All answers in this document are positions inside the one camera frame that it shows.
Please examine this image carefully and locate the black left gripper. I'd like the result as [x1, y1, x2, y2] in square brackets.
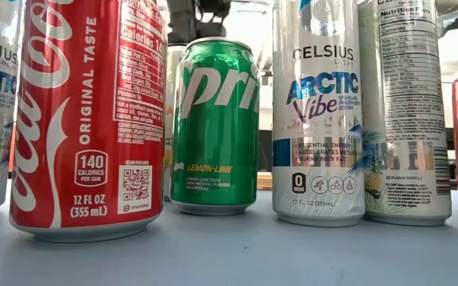
[166, 0, 232, 45]

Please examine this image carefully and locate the green Sprite can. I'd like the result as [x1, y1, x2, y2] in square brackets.
[169, 37, 261, 217]

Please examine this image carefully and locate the white Celsius Tropical Vibe can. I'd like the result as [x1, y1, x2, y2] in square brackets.
[164, 43, 188, 202]
[356, 0, 452, 227]

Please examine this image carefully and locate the blue grey table mat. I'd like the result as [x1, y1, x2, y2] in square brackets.
[0, 180, 458, 286]

